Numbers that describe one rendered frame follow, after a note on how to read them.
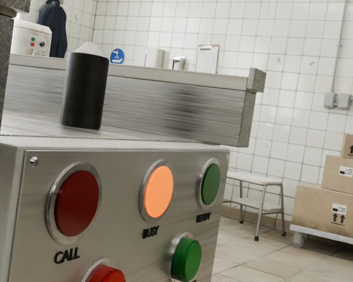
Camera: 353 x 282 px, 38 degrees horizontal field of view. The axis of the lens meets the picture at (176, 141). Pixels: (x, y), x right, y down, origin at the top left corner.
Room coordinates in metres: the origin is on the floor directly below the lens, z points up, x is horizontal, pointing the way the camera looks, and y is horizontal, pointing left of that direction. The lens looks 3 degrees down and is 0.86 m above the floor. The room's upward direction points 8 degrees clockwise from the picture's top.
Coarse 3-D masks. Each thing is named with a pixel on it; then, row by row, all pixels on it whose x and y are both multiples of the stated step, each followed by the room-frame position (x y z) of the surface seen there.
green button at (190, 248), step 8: (184, 240) 0.35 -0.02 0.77; (192, 240) 0.35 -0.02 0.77; (184, 248) 0.35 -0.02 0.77; (192, 248) 0.35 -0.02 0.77; (200, 248) 0.36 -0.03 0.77; (176, 256) 0.34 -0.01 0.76; (184, 256) 0.34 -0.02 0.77; (192, 256) 0.35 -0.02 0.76; (200, 256) 0.36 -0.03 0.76; (176, 264) 0.34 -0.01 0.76; (184, 264) 0.34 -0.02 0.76; (192, 264) 0.35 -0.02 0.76; (176, 272) 0.34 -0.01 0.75; (184, 272) 0.34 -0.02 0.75; (192, 272) 0.35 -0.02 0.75; (184, 280) 0.35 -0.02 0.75
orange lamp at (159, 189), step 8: (160, 168) 0.31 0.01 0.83; (168, 168) 0.32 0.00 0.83; (152, 176) 0.30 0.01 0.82; (160, 176) 0.31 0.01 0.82; (168, 176) 0.32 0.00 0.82; (152, 184) 0.30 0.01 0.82; (160, 184) 0.31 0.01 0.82; (168, 184) 0.32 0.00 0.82; (152, 192) 0.30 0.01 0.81; (160, 192) 0.31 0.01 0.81; (168, 192) 0.32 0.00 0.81; (152, 200) 0.30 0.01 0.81; (160, 200) 0.31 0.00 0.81; (168, 200) 0.32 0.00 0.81; (152, 208) 0.31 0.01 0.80; (160, 208) 0.31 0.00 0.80; (152, 216) 0.31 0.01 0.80
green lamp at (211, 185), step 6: (210, 168) 0.38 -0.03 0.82; (216, 168) 0.39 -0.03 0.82; (210, 174) 0.38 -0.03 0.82; (216, 174) 0.39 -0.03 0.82; (204, 180) 0.37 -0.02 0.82; (210, 180) 0.38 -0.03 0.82; (216, 180) 0.39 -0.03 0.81; (204, 186) 0.37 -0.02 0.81; (210, 186) 0.38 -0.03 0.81; (216, 186) 0.39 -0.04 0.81; (204, 192) 0.37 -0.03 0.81; (210, 192) 0.38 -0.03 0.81; (216, 192) 0.39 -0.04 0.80; (204, 198) 0.37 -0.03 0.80; (210, 198) 0.38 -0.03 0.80
